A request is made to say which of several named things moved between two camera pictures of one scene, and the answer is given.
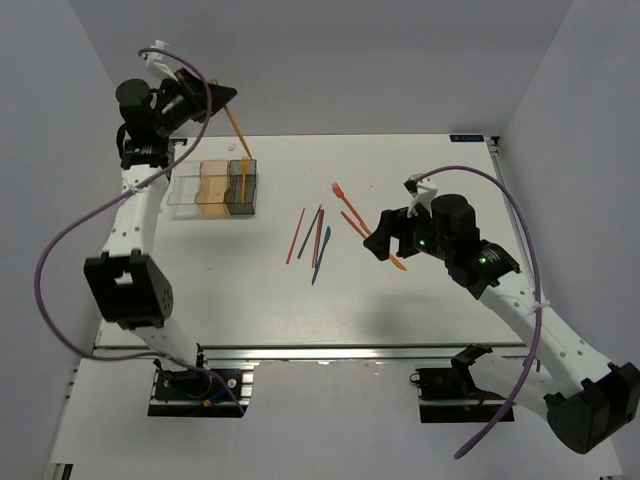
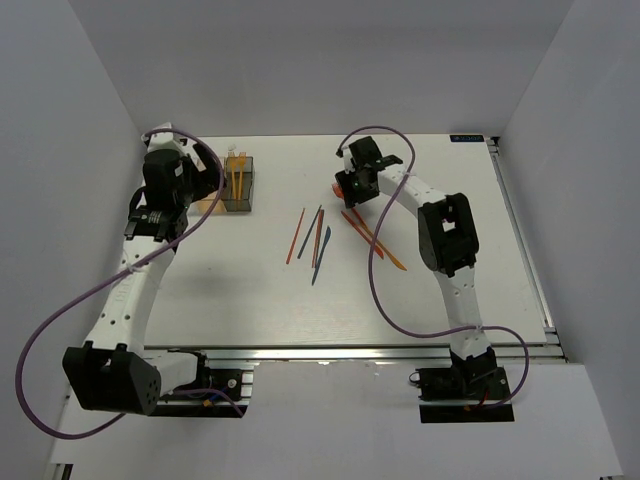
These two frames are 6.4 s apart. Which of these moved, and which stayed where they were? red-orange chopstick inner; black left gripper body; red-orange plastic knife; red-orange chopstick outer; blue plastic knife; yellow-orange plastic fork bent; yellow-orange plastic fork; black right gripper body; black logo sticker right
Moved: yellow-orange plastic fork; black left gripper body; black right gripper body; yellow-orange plastic fork bent
Stayed: blue plastic knife; black logo sticker right; red-orange chopstick inner; red-orange plastic knife; red-orange chopstick outer
